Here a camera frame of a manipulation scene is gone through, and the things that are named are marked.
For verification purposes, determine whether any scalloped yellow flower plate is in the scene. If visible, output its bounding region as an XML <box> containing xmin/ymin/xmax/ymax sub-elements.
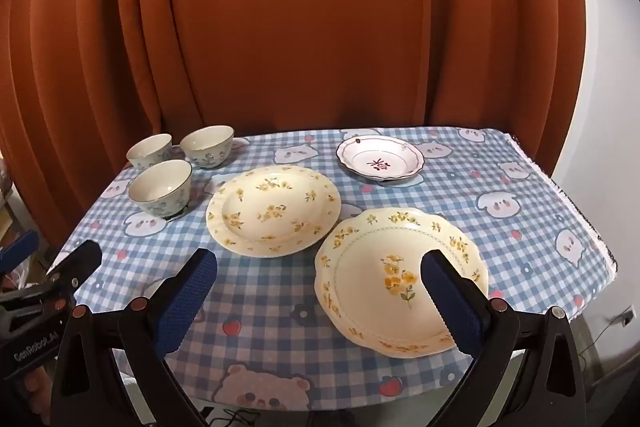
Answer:
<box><xmin>314</xmin><ymin>207</ymin><xmax>490</xmax><ymax>359</ymax></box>

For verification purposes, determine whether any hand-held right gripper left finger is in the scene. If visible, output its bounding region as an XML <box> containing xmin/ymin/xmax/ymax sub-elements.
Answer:
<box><xmin>50</xmin><ymin>248</ymin><xmax>219</xmax><ymax>427</ymax></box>

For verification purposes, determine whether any black cable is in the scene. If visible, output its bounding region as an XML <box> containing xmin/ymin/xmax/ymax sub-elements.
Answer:
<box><xmin>200</xmin><ymin>407</ymin><xmax>263</xmax><ymax>427</ymax></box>

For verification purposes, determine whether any orange curtain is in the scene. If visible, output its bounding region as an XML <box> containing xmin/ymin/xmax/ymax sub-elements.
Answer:
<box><xmin>0</xmin><ymin>0</ymin><xmax>591</xmax><ymax>253</ymax></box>

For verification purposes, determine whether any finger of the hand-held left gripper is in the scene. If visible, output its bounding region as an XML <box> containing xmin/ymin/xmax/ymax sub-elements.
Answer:
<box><xmin>27</xmin><ymin>240</ymin><xmax>103</xmax><ymax>305</ymax></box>
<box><xmin>0</xmin><ymin>229</ymin><xmax>41</xmax><ymax>275</ymax></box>

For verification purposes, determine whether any round yellow flower plate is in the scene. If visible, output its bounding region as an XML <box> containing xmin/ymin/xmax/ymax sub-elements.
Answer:
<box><xmin>206</xmin><ymin>165</ymin><xmax>342</xmax><ymax>258</ymax></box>

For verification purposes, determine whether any white red flower plate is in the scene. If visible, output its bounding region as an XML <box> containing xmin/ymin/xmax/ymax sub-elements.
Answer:
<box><xmin>335</xmin><ymin>134</ymin><xmax>427</xmax><ymax>184</ymax></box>

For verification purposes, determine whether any small floral ceramic bowl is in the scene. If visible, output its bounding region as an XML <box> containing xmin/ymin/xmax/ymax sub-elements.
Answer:
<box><xmin>128</xmin><ymin>159</ymin><xmax>193</xmax><ymax>220</ymax></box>
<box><xmin>179</xmin><ymin>125</ymin><xmax>235</xmax><ymax>170</ymax></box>
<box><xmin>126</xmin><ymin>133</ymin><xmax>173</xmax><ymax>170</ymax></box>

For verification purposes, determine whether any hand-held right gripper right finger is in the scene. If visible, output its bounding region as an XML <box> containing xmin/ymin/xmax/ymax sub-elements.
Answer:
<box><xmin>421</xmin><ymin>250</ymin><xmax>587</xmax><ymax>427</ymax></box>

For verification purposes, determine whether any blue checked bear tablecloth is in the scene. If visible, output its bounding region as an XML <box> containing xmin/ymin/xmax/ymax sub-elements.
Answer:
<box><xmin>47</xmin><ymin>126</ymin><xmax>618</xmax><ymax>413</ymax></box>

